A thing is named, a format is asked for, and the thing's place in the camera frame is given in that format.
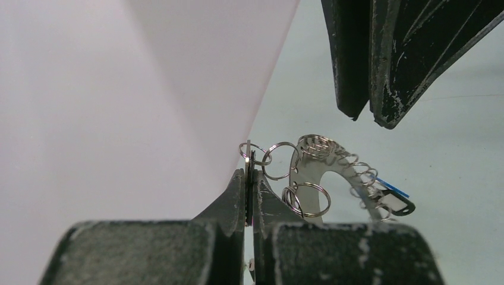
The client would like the key with black tag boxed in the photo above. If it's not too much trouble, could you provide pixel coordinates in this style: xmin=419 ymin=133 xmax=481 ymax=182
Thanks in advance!
xmin=239 ymin=140 xmax=272 ymax=227

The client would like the key with blue tag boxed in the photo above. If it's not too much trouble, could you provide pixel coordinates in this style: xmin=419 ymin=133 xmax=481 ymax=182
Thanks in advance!
xmin=370 ymin=176 xmax=416 ymax=219

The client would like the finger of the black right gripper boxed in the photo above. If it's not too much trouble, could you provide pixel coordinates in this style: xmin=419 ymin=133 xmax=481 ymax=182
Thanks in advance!
xmin=369 ymin=0 xmax=503 ymax=129
xmin=321 ymin=0 xmax=370 ymax=121

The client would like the large metal key ring disc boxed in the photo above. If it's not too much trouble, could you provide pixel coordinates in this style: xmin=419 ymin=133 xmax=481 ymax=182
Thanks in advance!
xmin=262 ymin=134 xmax=396 ymax=224

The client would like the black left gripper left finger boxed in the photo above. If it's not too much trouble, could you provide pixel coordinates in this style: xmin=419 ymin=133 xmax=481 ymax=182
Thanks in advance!
xmin=40 ymin=169 xmax=245 ymax=284

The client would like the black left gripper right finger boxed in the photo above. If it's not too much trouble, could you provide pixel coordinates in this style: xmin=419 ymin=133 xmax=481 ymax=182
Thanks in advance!
xmin=253 ymin=170 xmax=445 ymax=284

